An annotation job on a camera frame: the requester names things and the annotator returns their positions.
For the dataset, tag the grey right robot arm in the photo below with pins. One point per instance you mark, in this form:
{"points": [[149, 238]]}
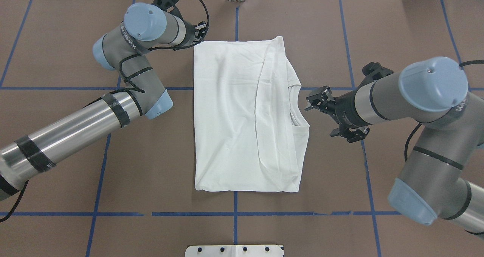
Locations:
{"points": [[435, 94]]}

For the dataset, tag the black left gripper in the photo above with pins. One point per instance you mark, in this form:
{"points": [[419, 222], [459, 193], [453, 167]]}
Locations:
{"points": [[191, 35]]}

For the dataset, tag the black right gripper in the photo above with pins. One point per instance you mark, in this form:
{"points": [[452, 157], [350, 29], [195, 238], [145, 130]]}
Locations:
{"points": [[345, 106]]}

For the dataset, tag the white long-sleeve printed shirt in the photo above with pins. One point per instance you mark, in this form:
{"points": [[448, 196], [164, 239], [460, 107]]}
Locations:
{"points": [[250, 134]]}

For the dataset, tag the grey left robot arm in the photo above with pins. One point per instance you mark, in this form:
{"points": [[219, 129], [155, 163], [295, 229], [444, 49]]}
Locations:
{"points": [[146, 27]]}

